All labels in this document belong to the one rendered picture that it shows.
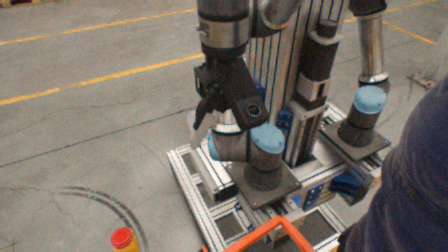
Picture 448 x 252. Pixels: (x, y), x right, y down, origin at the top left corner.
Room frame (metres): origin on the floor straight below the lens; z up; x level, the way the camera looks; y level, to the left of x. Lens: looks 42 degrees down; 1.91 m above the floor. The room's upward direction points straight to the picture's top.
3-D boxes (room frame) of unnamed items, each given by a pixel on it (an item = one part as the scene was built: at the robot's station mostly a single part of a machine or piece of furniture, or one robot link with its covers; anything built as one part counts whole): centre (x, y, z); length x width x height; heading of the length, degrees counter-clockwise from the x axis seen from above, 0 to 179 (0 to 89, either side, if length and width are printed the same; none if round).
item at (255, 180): (0.67, -0.14, 1.09); 0.15 x 0.15 x 0.10
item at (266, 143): (0.67, -0.13, 1.20); 0.13 x 0.12 x 0.14; 87
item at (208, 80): (0.41, 0.01, 1.66); 0.09 x 0.08 x 0.12; 27
